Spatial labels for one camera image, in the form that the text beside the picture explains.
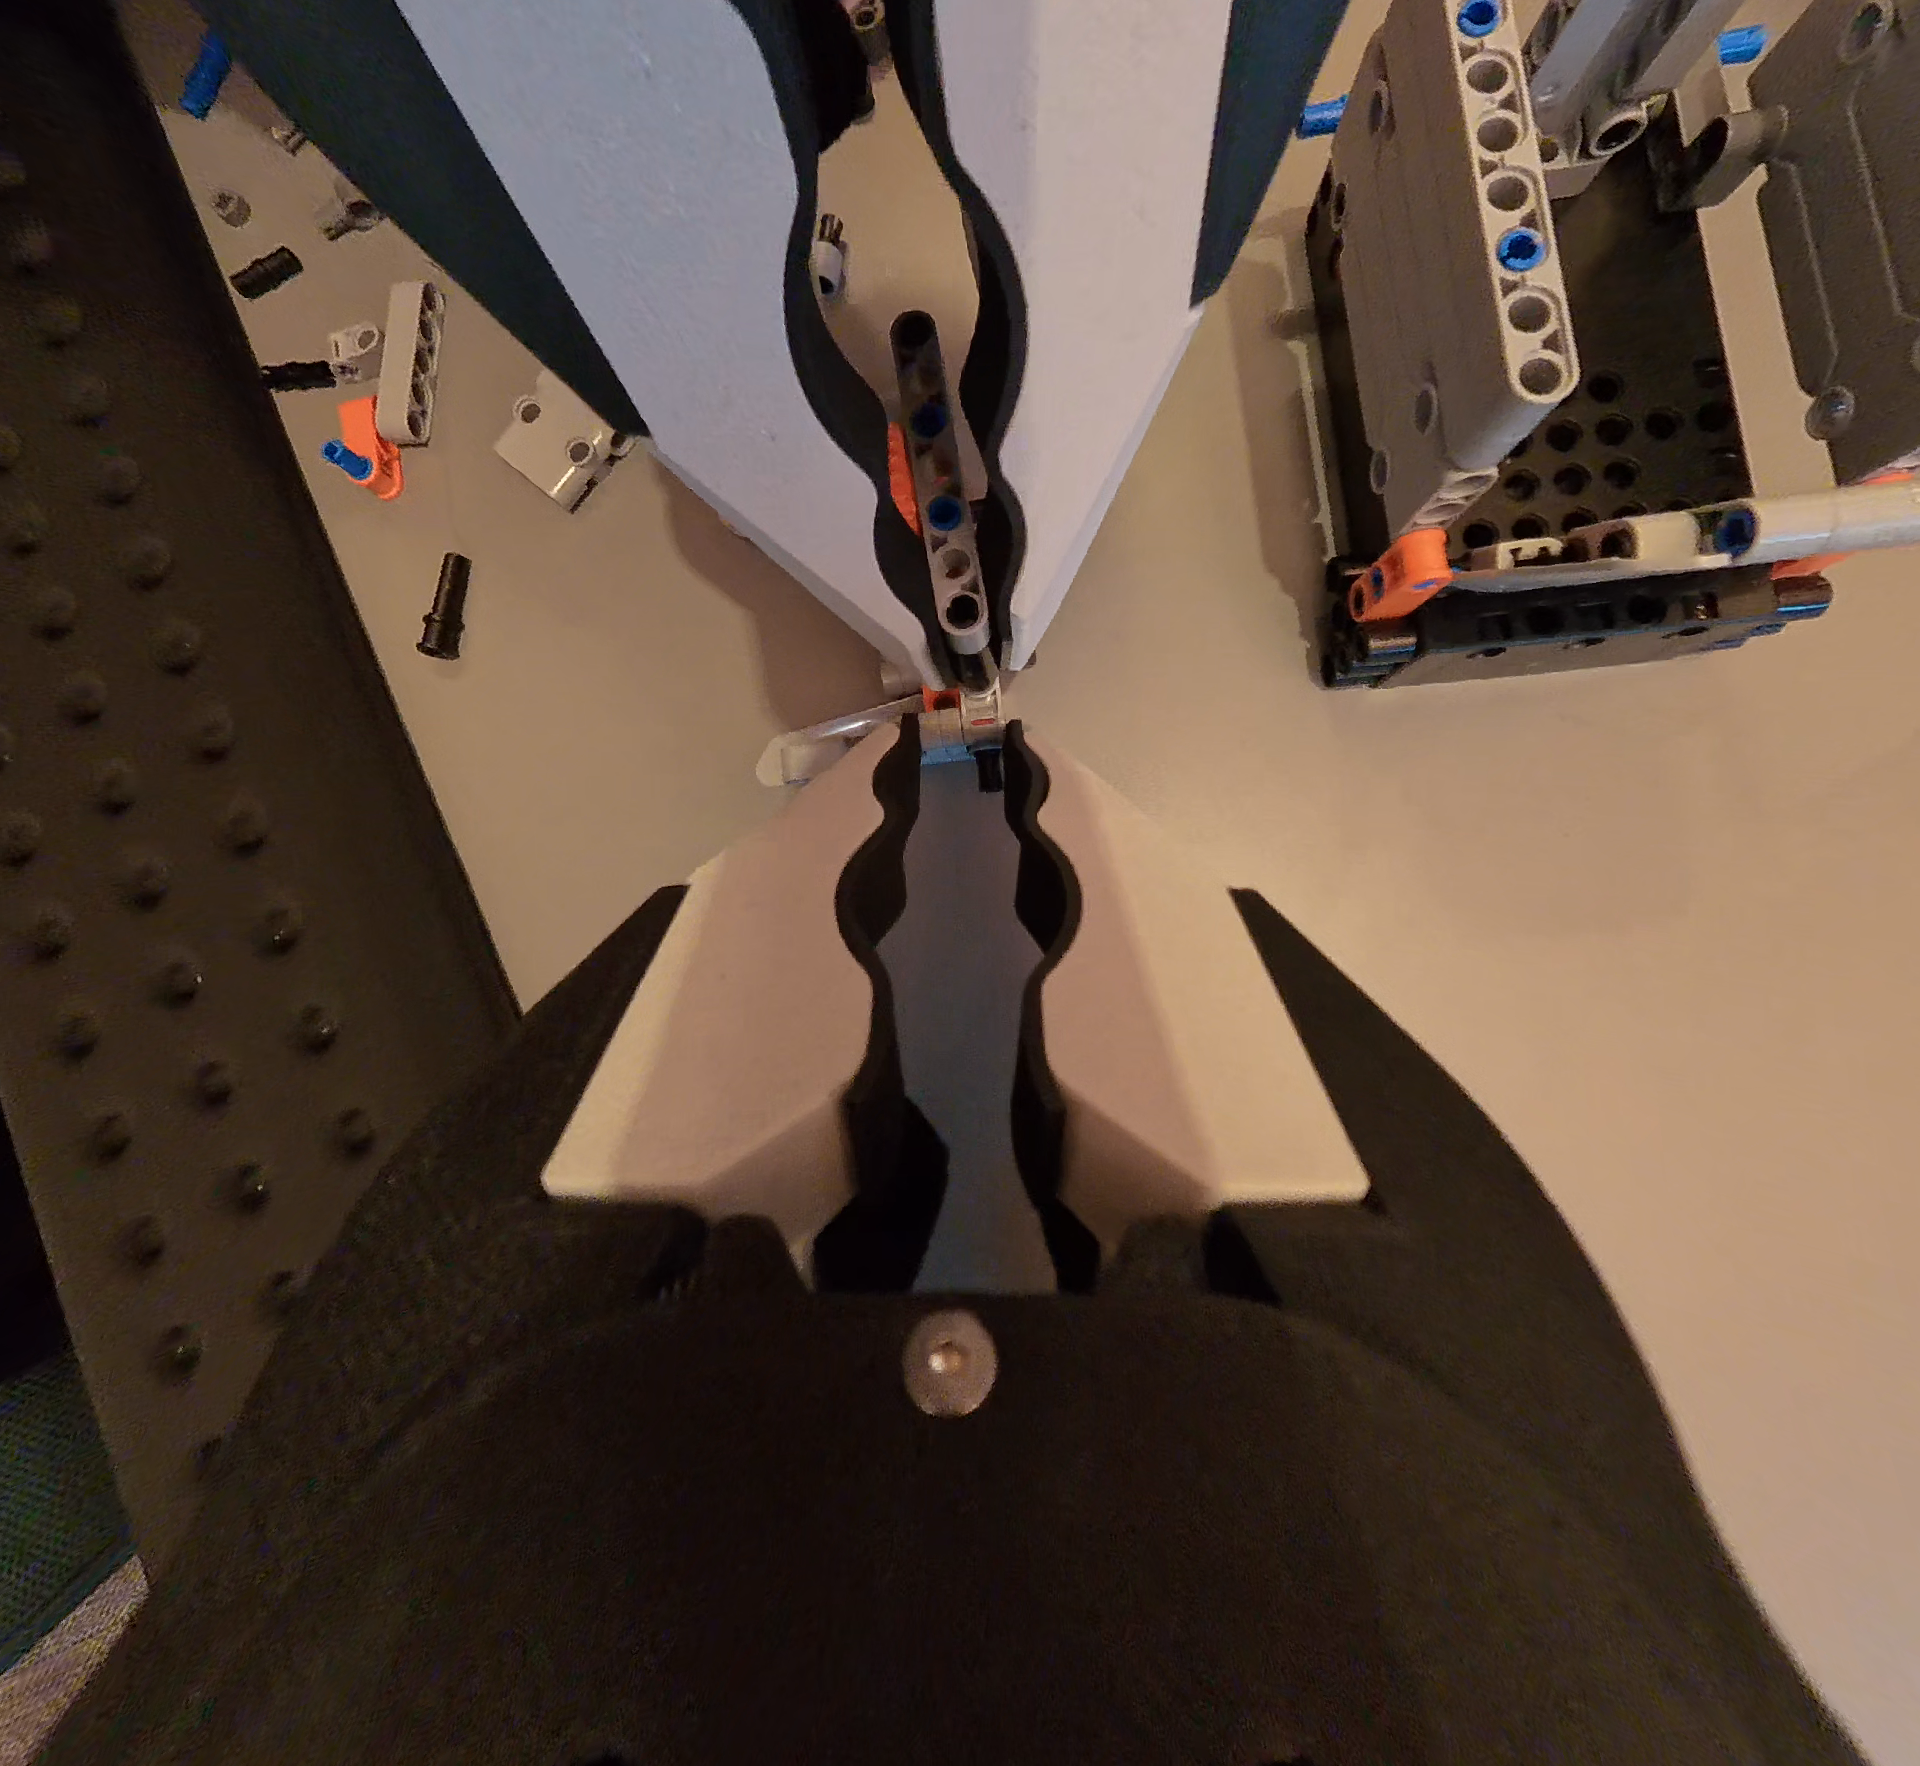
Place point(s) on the grey straight beam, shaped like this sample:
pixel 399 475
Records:
pixel 408 347

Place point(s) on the blue pin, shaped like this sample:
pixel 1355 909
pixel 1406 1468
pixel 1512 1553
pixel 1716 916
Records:
pixel 203 76

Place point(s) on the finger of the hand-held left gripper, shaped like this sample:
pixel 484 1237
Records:
pixel 600 146
pixel 1110 88

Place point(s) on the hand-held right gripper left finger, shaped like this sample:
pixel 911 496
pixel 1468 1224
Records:
pixel 720 1048

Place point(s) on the black pin with grey connector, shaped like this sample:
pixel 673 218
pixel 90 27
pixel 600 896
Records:
pixel 338 351

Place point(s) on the black studded mat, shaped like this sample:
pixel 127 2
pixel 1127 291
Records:
pixel 211 807

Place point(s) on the dark grey holed beam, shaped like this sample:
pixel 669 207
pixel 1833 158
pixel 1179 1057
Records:
pixel 948 523

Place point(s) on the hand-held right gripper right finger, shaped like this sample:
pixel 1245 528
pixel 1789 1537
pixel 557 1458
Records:
pixel 1187 1048

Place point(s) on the grey T connector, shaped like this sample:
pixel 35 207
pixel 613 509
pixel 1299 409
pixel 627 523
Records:
pixel 358 214

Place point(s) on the light grey panel piece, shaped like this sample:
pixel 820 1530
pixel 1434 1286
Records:
pixel 565 443

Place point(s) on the grey black robot model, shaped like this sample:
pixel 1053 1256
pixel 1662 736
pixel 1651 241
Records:
pixel 1593 295

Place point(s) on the small orange piece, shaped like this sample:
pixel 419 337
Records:
pixel 369 447

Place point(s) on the loose black pin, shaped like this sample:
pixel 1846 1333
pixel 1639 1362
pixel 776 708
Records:
pixel 445 604

